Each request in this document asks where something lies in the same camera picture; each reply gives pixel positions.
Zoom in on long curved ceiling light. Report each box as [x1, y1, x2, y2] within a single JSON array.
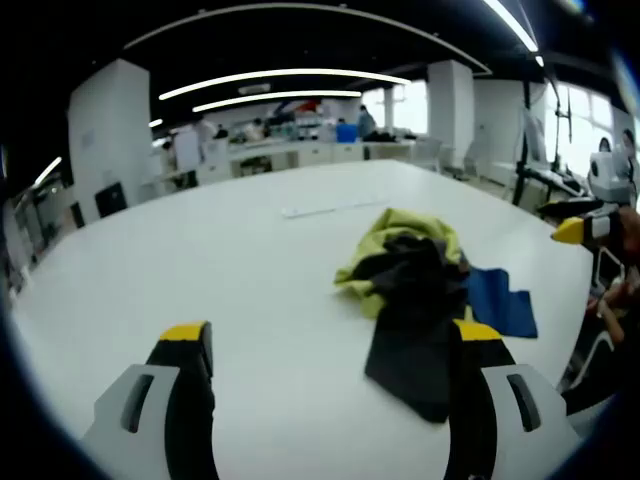
[[158, 69, 412, 101]]

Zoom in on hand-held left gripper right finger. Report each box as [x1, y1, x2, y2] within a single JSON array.
[[446, 318, 584, 480]]

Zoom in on straight ceiling light strip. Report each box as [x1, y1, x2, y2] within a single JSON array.
[[483, 0, 546, 67]]

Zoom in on person's dark clothed legs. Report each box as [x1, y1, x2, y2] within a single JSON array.
[[559, 244, 640, 416]]

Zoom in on black equipment stand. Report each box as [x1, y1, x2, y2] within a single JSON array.
[[512, 74, 596, 211]]

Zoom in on yellow black blue garment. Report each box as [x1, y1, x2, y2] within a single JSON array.
[[333, 207, 540, 425]]

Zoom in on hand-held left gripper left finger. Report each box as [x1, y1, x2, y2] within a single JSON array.
[[79, 320, 221, 480]]

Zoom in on white template strip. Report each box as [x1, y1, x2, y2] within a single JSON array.
[[279, 197, 392, 221]]

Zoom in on white counter row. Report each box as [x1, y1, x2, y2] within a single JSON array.
[[197, 139, 419, 184]]

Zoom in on black office chair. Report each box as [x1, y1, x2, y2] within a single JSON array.
[[94, 182, 130, 220]]

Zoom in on small ceiling light strip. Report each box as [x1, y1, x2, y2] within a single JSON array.
[[32, 156, 64, 189]]

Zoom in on person's right hand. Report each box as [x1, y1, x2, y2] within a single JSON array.
[[604, 206, 640, 251]]

